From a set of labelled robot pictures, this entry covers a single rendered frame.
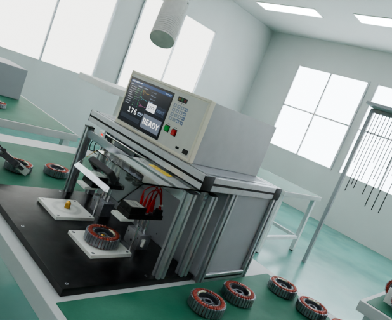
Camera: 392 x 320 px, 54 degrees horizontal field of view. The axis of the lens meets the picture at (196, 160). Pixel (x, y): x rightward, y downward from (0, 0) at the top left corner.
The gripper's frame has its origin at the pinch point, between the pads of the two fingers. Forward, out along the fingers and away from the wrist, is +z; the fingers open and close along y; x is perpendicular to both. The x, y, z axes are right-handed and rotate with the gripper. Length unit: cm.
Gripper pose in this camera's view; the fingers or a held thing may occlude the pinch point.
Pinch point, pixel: (18, 165)
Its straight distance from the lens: 182.1
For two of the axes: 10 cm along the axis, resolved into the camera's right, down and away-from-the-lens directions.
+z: 3.4, 5.5, 7.6
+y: 7.2, 3.8, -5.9
